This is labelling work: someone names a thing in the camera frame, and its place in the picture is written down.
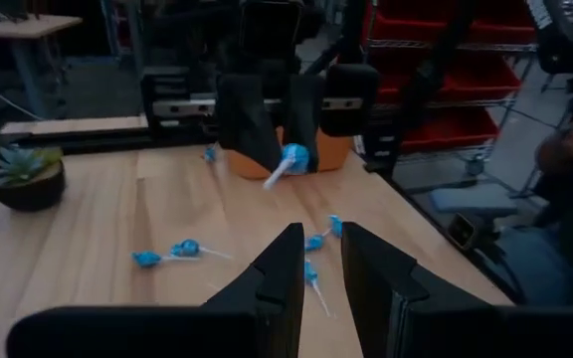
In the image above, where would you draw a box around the person's head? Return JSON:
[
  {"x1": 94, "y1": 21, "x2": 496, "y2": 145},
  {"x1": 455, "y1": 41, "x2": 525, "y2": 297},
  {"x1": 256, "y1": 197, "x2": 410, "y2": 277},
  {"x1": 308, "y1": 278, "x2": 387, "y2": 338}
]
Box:
[{"x1": 534, "y1": 103, "x2": 573, "y2": 175}]

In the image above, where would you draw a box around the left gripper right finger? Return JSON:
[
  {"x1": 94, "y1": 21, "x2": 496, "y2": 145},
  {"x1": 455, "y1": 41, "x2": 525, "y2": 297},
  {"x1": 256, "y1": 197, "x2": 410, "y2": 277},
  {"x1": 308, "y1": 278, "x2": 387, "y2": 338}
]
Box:
[{"x1": 340, "y1": 221, "x2": 496, "y2": 358}]

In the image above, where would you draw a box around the grey office chair armrest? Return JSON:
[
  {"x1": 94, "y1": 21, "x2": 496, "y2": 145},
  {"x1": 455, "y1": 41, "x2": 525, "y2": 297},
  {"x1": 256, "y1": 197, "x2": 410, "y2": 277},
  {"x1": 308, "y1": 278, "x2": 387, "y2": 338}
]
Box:
[{"x1": 428, "y1": 183, "x2": 520, "y2": 255}]

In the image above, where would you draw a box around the person's leg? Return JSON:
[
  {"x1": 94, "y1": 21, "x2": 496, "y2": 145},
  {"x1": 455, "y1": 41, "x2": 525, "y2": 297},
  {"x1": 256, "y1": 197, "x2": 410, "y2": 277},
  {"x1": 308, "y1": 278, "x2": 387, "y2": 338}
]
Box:
[{"x1": 489, "y1": 223, "x2": 573, "y2": 305}]

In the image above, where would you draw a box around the wire shelf with red bins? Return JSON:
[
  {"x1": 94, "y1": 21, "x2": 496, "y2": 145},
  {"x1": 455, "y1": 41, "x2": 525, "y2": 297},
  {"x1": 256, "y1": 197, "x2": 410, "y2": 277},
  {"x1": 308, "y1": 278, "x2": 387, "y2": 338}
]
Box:
[{"x1": 358, "y1": 0, "x2": 541, "y2": 165}]

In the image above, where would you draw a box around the potted succulent plant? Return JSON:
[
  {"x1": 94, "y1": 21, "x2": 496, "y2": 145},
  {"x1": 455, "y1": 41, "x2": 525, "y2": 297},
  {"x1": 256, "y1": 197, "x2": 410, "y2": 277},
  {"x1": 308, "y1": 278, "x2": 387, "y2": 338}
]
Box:
[{"x1": 0, "y1": 126, "x2": 68, "y2": 214}]

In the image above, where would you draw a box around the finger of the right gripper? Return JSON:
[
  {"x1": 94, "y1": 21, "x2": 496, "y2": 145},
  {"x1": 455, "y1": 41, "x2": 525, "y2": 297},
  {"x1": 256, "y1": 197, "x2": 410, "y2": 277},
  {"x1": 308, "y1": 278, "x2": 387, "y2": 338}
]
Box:
[
  {"x1": 215, "y1": 73, "x2": 284, "y2": 174},
  {"x1": 284, "y1": 74, "x2": 321, "y2": 174}
]

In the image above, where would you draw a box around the orange plastic bin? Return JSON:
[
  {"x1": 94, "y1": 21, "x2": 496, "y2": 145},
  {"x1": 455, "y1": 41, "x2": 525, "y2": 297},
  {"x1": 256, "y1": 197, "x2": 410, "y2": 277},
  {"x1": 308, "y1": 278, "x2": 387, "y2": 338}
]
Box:
[{"x1": 224, "y1": 124, "x2": 356, "y2": 181}]

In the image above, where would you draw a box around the wooden side table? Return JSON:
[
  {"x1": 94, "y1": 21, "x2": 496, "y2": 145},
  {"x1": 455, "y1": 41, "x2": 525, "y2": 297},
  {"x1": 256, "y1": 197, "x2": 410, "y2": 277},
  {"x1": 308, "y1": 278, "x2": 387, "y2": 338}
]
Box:
[{"x1": 0, "y1": 13, "x2": 85, "y2": 120}]

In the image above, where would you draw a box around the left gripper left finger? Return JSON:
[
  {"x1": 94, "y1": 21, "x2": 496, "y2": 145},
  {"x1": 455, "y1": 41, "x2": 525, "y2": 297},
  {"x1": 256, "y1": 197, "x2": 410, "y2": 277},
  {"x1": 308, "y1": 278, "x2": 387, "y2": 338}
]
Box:
[{"x1": 201, "y1": 222, "x2": 306, "y2": 358}]

